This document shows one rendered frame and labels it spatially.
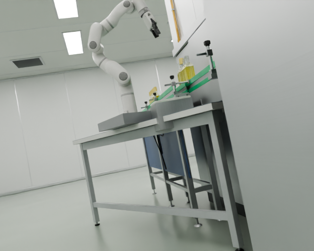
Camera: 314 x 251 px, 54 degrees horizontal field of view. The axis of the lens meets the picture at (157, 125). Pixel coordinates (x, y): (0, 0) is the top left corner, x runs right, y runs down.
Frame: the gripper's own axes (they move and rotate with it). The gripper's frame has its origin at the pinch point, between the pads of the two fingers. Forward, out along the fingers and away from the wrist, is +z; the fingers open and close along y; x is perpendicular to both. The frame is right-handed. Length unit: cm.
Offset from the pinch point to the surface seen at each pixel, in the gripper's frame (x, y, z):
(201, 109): 23, -59, 57
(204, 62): -17.3, -5.0, 34.0
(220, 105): 14, -62, 60
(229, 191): 32, -59, 99
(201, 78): 3, -35, 43
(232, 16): 21, -116, 34
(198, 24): -27.2, -6.4, 8.8
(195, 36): -24.6, 0.3, 14.1
